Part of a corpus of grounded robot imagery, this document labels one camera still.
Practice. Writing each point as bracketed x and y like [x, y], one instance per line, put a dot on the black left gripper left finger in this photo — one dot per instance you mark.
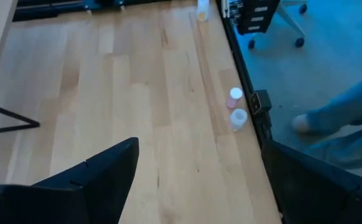
[106, 180]

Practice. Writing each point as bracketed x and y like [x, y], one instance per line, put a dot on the person's leg in jeans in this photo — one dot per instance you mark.
[349, 105]

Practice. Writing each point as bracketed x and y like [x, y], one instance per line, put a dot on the pink vial white cap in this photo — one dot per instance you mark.
[235, 95]

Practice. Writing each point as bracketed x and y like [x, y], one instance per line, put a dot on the clear bottle translucent cap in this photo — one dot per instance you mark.
[238, 118]

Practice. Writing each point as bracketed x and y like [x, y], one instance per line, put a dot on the black drawer cabinet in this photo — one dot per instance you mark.
[255, 15]

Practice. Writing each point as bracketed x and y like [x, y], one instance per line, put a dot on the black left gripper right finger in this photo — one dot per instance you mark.
[302, 186]

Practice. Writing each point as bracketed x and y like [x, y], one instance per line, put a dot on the black table-level camera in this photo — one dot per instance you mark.
[259, 102]

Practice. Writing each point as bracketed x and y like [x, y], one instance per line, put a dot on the white wheeled chair base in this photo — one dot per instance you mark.
[291, 21]

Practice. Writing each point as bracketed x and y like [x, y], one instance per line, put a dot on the silver aluminium post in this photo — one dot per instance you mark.
[225, 7]

